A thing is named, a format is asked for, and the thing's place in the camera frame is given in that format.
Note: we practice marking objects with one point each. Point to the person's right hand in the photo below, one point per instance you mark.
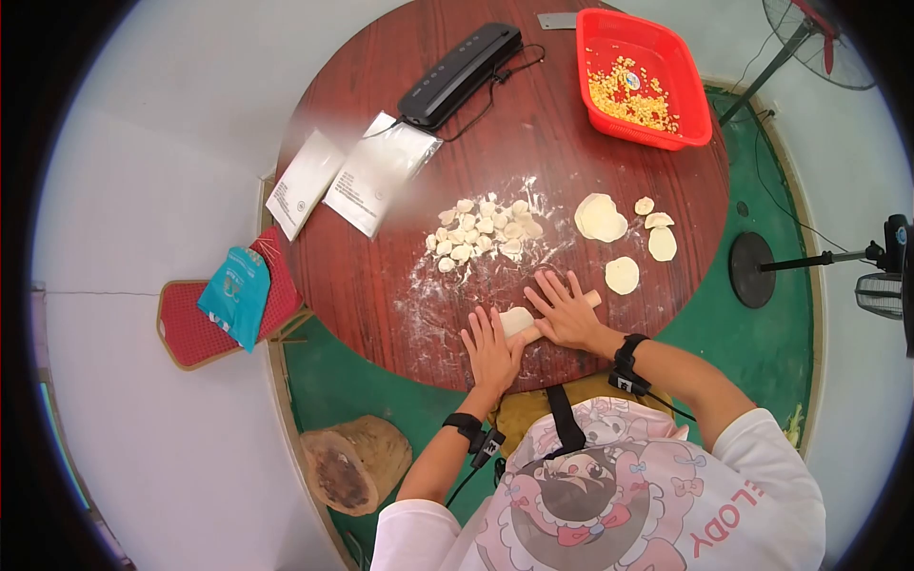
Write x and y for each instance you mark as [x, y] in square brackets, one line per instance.
[571, 321]

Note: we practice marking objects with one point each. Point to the silver plastic bag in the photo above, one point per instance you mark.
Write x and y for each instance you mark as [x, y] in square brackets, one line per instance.
[378, 175]

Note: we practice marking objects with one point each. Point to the person's left thumb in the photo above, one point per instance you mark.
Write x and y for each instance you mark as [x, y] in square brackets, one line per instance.
[519, 347]

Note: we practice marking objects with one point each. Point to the small black fan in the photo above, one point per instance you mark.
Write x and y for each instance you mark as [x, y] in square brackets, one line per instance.
[880, 295]

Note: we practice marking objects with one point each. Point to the red padded chair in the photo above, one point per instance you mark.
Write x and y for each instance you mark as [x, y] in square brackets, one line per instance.
[185, 328]

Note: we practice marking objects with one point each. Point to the person's right index finger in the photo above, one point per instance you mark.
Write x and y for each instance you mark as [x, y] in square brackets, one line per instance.
[537, 301]

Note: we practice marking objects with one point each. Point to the person's left middle finger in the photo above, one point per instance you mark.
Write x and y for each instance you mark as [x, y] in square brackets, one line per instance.
[487, 321]

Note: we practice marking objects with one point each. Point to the black vacuum sealer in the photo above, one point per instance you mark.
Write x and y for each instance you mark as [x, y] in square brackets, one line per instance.
[457, 75]

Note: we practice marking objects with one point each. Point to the black stand with round base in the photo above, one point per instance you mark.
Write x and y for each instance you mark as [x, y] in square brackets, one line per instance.
[751, 270]

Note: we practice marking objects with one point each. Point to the person's left little finger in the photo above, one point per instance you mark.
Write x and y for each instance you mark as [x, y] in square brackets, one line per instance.
[468, 341]

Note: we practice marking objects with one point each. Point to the standing floor fan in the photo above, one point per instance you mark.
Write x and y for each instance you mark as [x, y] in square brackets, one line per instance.
[821, 43]

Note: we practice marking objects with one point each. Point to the wooden stump chopping block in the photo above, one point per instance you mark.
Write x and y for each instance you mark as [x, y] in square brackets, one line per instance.
[357, 460]

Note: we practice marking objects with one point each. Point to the person's right middle finger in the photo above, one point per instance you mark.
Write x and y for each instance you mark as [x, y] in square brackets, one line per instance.
[548, 288]

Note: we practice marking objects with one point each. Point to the folded dough wrapper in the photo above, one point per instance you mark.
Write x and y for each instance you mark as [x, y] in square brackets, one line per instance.
[658, 220]

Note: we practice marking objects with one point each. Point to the person's right thumb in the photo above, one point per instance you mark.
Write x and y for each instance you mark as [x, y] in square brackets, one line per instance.
[545, 328]

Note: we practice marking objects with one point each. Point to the person's left ring finger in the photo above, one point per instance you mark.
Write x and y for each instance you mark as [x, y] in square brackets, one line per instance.
[476, 327]

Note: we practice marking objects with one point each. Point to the dough piece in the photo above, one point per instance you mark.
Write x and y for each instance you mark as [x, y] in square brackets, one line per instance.
[515, 320]

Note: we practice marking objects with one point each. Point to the person's legs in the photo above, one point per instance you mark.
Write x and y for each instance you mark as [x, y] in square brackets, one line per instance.
[525, 414]

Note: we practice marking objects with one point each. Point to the pile of small dough lumps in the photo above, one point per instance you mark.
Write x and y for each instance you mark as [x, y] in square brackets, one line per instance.
[485, 232]

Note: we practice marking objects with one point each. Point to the metal scraper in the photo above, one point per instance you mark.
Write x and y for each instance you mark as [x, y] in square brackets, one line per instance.
[557, 21]

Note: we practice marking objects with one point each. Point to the person's left index finger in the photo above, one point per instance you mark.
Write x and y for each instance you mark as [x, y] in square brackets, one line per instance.
[499, 322]

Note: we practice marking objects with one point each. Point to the person's body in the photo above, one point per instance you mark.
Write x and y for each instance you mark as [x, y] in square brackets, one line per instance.
[607, 492]

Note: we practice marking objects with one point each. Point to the pile of corn kernels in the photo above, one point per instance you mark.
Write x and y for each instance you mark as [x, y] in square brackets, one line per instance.
[628, 100]

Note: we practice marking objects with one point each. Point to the wooden rolling pin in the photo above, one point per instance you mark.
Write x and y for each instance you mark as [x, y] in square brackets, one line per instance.
[589, 300]

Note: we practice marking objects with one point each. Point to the white printed bag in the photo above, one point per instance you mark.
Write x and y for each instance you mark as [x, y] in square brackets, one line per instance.
[303, 182]

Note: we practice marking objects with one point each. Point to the person's right ring finger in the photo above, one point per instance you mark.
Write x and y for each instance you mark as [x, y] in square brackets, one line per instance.
[560, 284]

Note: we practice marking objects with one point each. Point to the large round dough wrapper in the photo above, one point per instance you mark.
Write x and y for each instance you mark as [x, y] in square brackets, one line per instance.
[622, 275]

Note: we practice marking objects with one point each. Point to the teal plastic bag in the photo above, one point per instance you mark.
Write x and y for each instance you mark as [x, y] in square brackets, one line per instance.
[235, 292]

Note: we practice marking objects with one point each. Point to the person's left hand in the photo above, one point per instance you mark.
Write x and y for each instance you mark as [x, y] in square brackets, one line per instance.
[493, 357]

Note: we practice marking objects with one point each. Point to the black wrist band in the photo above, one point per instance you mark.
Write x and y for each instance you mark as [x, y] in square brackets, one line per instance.
[628, 364]
[468, 428]

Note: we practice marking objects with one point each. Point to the red plastic basket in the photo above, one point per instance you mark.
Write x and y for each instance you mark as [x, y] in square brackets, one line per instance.
[685, 85]

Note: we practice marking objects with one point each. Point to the person's right little finger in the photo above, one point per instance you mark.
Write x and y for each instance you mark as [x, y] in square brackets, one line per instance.
[577, 284]

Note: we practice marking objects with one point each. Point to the stack of round dough wrappers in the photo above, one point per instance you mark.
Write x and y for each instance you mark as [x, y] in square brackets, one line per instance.
[601, 218]

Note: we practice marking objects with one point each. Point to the small round dough wrapper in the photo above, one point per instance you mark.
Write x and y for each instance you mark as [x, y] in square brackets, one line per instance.
[644, 205]

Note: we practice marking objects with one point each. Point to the oval dough wrapper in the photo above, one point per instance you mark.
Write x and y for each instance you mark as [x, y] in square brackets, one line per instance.
[662, 244]

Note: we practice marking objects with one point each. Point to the green round floor mat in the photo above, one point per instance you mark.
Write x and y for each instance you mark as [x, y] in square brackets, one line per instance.
[714, 342]

